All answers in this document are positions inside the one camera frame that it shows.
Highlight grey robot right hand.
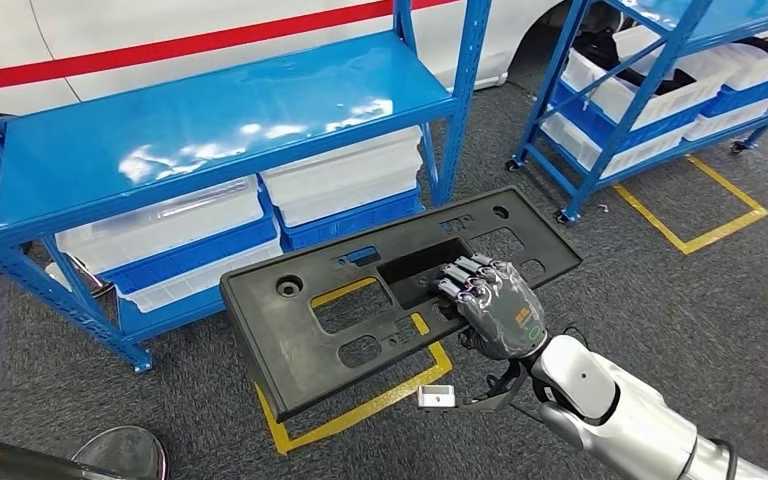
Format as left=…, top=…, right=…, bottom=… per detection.
left=431, top=253, right=550, bottom=362

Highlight black plastic plate frame part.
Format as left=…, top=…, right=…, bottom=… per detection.
left=219, top=186, right=584, bottom=424

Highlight blue wheeled shelf rack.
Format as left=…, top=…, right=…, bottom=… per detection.
left=504, top=0, right=768, bottom=227

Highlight blue metal shelf rack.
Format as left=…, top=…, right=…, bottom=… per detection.
left=0, top=0, right=493, bottom=374

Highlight white car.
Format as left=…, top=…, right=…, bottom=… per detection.
left=0, top=0, right=597, bottom=117

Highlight pale wrist camera on bracket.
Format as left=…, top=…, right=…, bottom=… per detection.
left=417, top=360, right=531, bottom=413

